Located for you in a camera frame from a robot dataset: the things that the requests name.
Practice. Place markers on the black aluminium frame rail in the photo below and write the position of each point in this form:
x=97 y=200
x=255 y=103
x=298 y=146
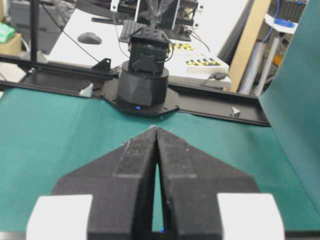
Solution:
x=69 y=80

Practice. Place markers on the white tray with yellow parts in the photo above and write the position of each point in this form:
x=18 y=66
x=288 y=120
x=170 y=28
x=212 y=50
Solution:
x=207 y=65

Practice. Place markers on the black keyboard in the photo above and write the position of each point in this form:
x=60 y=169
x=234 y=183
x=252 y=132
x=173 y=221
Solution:
x=178 y=33

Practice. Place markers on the cardboard sheet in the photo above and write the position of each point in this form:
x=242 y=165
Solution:
x=246 y=42

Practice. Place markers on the white rail bracket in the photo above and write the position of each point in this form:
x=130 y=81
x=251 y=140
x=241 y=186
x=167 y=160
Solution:
x=87 y=91

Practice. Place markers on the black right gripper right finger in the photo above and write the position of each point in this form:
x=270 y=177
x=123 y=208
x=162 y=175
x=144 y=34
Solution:
x=205 y=198

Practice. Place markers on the black tripod pole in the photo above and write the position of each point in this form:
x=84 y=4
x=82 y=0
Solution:
x=34 y=32

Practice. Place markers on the green table mat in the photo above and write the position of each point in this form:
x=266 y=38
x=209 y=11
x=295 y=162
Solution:
x=43 y=136

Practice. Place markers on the green package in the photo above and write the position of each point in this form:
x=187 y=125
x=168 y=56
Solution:
x=6 y=32

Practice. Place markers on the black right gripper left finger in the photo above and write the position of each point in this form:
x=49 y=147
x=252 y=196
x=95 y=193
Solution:
x=109 y=198

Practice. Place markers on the small grey rail clip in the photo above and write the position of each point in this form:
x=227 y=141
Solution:
x=235 y=112

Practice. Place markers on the black computer mouse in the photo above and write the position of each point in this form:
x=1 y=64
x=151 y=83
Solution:
x=89 y=38

